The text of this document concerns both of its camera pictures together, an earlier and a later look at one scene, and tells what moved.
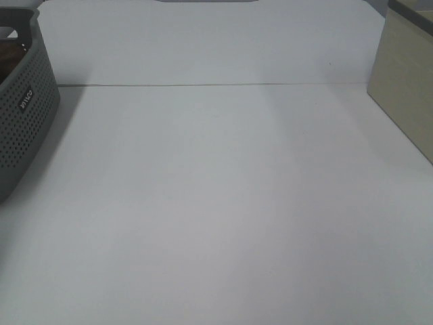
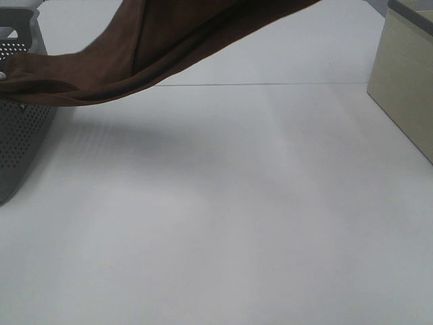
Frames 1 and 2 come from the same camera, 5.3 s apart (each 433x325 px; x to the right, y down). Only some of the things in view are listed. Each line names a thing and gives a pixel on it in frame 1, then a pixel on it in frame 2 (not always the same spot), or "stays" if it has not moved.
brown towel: [10, 55] to [151, 40]
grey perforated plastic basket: [30, 100] stays
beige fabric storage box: [401, 80] stays
